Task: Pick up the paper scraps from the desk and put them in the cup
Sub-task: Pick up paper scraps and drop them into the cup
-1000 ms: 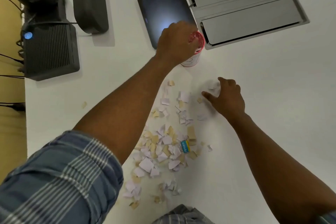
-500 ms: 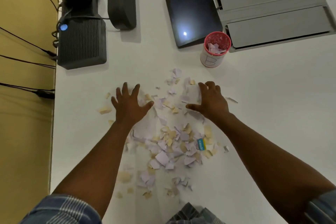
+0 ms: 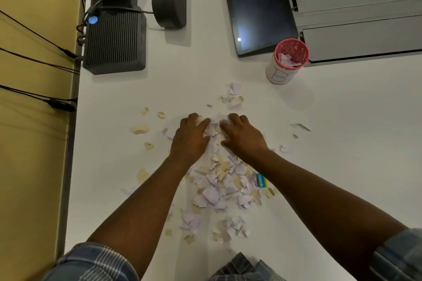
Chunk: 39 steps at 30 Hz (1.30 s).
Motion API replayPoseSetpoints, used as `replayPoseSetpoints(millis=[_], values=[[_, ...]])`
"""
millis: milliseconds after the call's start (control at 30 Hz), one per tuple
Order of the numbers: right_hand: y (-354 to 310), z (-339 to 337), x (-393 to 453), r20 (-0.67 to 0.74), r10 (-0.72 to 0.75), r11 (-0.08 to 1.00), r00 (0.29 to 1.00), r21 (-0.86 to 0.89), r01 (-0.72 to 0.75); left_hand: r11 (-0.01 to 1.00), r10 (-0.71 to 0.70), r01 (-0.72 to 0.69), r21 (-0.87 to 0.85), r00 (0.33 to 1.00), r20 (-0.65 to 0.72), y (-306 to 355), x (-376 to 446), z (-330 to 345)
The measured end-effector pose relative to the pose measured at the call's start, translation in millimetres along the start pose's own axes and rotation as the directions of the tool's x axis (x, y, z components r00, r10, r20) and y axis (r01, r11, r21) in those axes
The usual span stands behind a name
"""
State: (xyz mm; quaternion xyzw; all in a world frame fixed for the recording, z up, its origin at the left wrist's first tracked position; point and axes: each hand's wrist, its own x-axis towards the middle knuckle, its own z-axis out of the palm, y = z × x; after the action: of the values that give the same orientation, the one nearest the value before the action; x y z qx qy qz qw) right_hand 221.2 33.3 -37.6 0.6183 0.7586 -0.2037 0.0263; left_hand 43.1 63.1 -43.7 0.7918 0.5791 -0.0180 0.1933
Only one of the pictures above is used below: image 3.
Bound white cup with red rim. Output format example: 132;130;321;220
266;38;310;85

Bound black cable with thick plug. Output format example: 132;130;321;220
0;85;78;113

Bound grey table cable hatch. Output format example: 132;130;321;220
286;0;422;67

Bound paper scraps inside cup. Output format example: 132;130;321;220
277;52;302;68

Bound person's right forearm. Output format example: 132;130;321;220
242;151;408;281

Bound person's left forearm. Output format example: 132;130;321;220
86;154;200;280

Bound black tablet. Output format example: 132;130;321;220
226;0;299;58

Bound person's left hand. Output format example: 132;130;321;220
169;112;212;163

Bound dark grey ribbed computer box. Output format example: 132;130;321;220
82;7;147;75

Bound blue plaid shirt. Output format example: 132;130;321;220
42;227;422;281

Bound pile of torn paper scraps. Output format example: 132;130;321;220
122;82;312;246

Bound black cable between box and stand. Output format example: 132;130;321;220
86;6;154;15

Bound person's right hand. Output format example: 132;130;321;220
220;112;269;160

